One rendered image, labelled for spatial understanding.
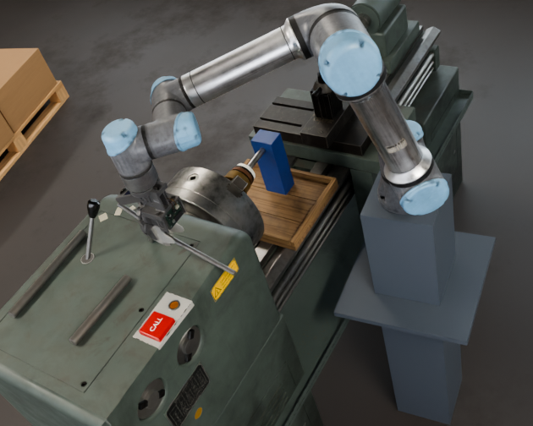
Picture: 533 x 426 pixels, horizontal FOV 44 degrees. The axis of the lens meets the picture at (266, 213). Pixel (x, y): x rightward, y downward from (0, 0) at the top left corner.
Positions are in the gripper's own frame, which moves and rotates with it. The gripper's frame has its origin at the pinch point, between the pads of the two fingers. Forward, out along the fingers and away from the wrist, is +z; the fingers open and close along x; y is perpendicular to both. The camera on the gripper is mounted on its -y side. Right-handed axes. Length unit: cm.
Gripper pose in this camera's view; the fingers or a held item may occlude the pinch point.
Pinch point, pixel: (166, 239)
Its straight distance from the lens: 162.6
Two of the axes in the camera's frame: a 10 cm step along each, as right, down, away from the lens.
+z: 2.3, 6.9, 6.9
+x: 5.0, -6.9, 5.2
